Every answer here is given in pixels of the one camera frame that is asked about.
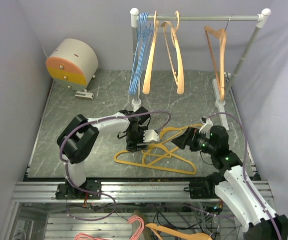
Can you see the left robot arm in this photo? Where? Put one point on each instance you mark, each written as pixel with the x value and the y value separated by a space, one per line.
pixel 79 137

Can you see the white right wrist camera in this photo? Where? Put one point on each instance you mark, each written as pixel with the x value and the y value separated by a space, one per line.
pixel 206 125

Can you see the beige round drawer cabinet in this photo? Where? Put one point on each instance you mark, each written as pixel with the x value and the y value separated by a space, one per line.
pixel 72 64

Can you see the pink plastic hanger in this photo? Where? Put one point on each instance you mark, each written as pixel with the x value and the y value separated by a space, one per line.
pixel 138 228

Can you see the beige plastic hanger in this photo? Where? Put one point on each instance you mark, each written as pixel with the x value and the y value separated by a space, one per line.
pixel 179 74
pixel 148 73

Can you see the yellow plastic hanger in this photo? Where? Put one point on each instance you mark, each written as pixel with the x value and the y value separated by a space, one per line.
pixel 157 152
pixel 150 160

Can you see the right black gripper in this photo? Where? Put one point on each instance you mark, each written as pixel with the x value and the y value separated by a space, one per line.
pixel 188 138

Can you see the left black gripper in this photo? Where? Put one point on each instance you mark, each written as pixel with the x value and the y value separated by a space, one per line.
pixel 132 145

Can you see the orange wooden hanger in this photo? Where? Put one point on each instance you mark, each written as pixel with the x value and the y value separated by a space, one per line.
pixel 158 228

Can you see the metal clothes rack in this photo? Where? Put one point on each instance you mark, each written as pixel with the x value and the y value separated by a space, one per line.
pixel 144 34

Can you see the small white plastic clip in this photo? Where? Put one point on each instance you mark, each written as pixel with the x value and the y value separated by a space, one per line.
pixel 84 95

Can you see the aluminium frame rail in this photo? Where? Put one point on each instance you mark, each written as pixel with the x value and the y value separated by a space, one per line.
pixel 123 192

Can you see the brown wooden hanger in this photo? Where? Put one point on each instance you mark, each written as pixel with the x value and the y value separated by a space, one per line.
pixel 221 36

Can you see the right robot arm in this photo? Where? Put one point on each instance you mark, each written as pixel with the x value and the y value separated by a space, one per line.
pixel 232 185

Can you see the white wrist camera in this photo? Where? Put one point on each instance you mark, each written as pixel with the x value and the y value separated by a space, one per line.
pixel 206 125
pixel 150 136

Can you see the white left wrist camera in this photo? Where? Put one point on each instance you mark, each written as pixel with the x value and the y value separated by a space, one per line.
pixel 150 136

